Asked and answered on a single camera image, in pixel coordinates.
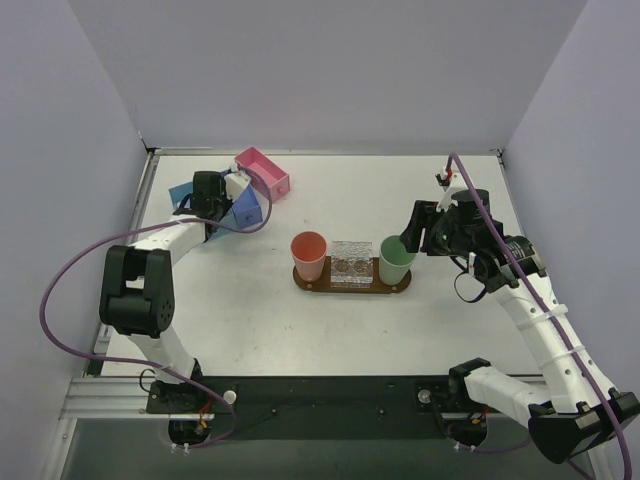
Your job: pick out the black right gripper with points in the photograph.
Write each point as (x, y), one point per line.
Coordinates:
(426, 220)

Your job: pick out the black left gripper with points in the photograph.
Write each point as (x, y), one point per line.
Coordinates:
(220, 201)

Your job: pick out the pink plastic cup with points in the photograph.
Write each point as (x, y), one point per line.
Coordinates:
(308, 251)

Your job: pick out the clear textured plastic box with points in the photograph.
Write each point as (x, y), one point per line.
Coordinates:
(351, 262)

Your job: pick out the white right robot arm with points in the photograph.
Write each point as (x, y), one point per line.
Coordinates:
(578, 405)

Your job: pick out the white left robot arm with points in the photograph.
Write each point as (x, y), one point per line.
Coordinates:
(137, 296)

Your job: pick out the oval wooden tray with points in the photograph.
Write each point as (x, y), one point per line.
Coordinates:
(324, 285)

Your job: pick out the blue compartment organizer box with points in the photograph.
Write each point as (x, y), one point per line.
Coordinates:
(245, 212)

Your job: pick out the pink drawer box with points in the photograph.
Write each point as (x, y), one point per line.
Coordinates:
(277, 180)

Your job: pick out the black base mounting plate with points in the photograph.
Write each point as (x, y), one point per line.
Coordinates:
(319, 408)

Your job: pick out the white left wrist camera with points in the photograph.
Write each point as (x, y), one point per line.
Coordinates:
(236, 183)

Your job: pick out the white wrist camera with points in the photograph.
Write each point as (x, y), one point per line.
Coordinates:
(451, 181)
(236, 183)

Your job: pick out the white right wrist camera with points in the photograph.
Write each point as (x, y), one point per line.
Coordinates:
(451, 181)

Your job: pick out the aluminium frame rail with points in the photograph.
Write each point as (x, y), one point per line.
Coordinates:
(104, 398)

